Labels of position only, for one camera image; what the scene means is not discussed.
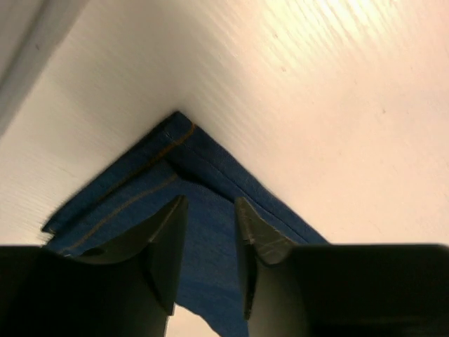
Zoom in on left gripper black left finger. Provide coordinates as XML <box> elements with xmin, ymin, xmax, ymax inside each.
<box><xmin>1</xmin><ymin>196</ymin><xmax>188</xmax><ymax>336</ymax></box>

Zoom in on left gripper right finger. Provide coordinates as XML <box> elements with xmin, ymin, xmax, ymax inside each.
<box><xmin>234</xmin><ymin>198</ymin><xmax>448</xmax><ymax>336</ymax></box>

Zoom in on dark blue denim trousers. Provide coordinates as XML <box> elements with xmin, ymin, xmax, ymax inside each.
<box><xmin>43</xmin><ymin>112</ymin><xmax>324</xmax><ymax>336</ymax></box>

